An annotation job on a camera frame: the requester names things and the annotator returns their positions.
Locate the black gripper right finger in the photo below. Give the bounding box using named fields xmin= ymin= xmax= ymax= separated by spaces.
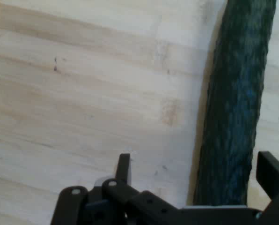
xmin=256 ymin=151 xmax=279 ymax=225

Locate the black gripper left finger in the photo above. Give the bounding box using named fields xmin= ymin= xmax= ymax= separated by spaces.
xmin=50 ymin=153 xmax=180 ymax=225

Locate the long dark green cucumber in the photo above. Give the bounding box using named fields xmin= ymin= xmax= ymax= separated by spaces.
xmin=192 ymin=0 xmax=277 ymax=207

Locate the wooden cutting board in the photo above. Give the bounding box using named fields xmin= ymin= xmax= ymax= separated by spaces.
xmin=0 ymin=0 xmax=279 ymax=225

